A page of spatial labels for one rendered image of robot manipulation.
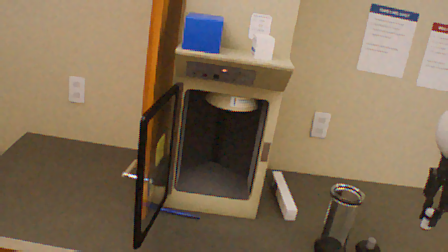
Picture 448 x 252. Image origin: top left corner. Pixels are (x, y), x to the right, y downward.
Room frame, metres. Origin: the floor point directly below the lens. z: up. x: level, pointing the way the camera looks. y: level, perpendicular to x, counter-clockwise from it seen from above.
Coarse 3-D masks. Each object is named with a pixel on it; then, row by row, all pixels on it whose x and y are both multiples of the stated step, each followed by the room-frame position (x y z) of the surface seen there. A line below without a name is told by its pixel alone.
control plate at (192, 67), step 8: (192, 64) 1.12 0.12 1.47; (200, 64) 1.11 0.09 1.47; (208, 64) 1.11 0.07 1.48; (192, 72) 1.15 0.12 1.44; (200, 72) 1.14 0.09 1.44; (208, 72) 1.14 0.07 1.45; (216, 72) 1.14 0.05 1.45; (224, 72) 1.13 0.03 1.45; (232, 72) 1.13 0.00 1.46; (248, 72) 1.12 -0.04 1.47; (216, 80) 1.17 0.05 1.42; (224, 80) 1.16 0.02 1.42; (232, 80) 1.16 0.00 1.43; (240, 80) 1.16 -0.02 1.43; (248, 80) 1.15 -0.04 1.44
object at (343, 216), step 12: (336, 192) 1.12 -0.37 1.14; (348, 192) 1.12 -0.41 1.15; (360, 192) 1.10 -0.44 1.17; (336, 204) 1.05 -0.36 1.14; (336, 216) 1.05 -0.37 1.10; (348, 216) 1.04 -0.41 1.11; (324, 228) 1.07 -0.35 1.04; (336, 228) 1.04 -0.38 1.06; (348, 228) 1.04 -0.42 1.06; (324, 240) 1.05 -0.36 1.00; (336, 240) 1.04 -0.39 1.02
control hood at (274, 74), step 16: (224, 48) 1.19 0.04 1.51; (176, 64) 1.13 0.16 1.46; (224, 64) 1.10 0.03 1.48; (240, 64) 1.10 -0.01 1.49; (256, 64) 1.09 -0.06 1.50; (272, 64) 1.09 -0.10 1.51; (288, 64) 1.12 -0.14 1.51; (208, 80) 1.18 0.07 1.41; (256, 80) 1.15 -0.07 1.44; (272, 80) 1.14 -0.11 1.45; (288, 80) 1.14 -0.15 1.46
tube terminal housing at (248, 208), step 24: (192, 0) 1.20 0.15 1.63; (216, 0) 1.20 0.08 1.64; (240, 0) 1.20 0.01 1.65; (264, 0) 1.21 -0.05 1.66; (288, 0) 1.21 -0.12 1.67; (240, 24) 1.20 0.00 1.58; (288, 24) 1.21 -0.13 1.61; (240, 48) 1.20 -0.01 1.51; (288, 48) 1.21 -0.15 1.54; (264, 96) 1.21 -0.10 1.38; (264, 168) 1.21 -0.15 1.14; (240, 216) 1.21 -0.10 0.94
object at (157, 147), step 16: (160, 112) 1.01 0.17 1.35; (160, 128) 1.03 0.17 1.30; (160, 144) 1.05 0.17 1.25; (160, 160) 1.06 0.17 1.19; (144, 176) 0.92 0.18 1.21; (160, 176) 1.08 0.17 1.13; (144, 192) 0.93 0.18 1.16; (160, 192) 1.09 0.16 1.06; (144, 208) 0.94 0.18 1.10; (144, 224) 0.95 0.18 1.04
